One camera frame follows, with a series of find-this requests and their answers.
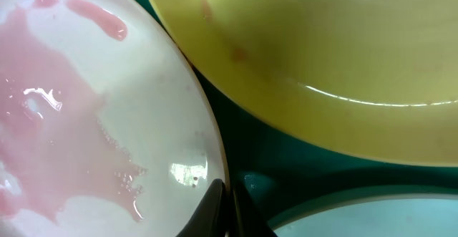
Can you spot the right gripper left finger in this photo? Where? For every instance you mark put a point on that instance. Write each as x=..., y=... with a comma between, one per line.
x=209, y=218

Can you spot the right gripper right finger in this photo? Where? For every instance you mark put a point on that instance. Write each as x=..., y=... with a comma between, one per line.
x=246, y=220

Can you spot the white plate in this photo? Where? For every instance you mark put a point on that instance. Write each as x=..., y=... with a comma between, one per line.
x=105, y=129

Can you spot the yellow-green rimmed plate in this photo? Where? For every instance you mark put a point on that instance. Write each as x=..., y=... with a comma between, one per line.
x=376, y=79

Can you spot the teal plastic serving tray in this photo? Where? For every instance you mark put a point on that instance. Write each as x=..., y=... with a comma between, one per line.
x=280, y=171

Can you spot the light blue rimmed plate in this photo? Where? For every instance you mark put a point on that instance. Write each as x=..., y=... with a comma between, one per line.
x=388, y=210

